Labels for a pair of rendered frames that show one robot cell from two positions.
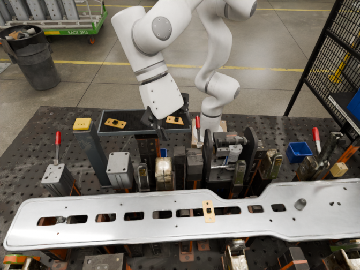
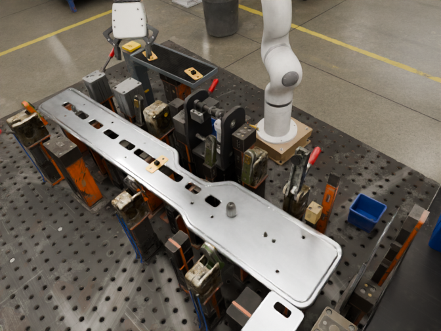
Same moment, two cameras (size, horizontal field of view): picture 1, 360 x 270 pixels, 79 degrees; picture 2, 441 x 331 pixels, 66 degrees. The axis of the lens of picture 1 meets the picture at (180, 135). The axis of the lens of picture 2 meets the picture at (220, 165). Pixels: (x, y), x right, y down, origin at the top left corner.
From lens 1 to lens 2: 0.88 m
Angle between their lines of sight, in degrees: 32
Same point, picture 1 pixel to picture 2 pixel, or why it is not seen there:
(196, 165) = (178, 121)
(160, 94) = (121, 16)
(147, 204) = (126, 132)
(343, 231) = (240, 257)
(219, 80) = (275, 54)
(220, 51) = (267, 14)
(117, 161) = (126, 85)
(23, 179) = not seen: hidden behind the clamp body
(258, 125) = (362, 161)
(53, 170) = (95, 74)
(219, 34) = not seen: outside the picture
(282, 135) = (381, 190)
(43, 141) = not seen: hidden behind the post
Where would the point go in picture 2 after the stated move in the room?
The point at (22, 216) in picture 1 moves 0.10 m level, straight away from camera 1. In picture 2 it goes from (60, 96) to (61, 84)
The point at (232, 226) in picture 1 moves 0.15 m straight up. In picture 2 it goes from (159, 184) to (149, 152)
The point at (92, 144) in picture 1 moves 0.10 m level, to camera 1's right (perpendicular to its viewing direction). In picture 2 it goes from (134, 69) to (147, 77)
